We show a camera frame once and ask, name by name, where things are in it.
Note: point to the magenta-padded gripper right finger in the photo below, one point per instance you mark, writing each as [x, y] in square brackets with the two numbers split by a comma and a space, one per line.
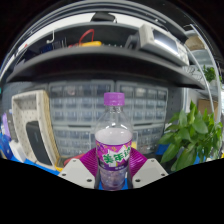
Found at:
[149, 171]

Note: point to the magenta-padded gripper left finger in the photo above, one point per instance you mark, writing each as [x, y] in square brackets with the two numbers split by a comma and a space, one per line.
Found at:
[75, 171]

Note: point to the purple-capped clear drink bottle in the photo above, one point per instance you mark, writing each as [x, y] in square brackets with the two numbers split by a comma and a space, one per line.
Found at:
[112, 146]

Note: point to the grey small-parts drawer cabinet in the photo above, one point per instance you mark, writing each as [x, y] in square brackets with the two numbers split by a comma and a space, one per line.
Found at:
[148, 136]
[75, 140]
[80, 103]
[143, 103]

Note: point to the green leafy potted plant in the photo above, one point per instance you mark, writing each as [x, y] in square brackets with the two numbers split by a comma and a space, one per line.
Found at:
[188, 133]

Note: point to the small white box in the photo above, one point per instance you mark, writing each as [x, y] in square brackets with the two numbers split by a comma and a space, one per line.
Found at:
[17, 151]

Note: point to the white pegboard stand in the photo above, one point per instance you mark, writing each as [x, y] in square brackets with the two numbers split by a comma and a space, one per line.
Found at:
[28, 106]

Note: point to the purple package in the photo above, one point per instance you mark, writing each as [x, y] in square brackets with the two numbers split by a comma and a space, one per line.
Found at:
[5, 125]

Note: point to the dark bench shelf unit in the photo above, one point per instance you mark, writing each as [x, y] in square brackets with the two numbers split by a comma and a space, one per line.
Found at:
[100, 56]

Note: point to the white metal rack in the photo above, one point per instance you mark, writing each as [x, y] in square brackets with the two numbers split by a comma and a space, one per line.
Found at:
[206, 63]

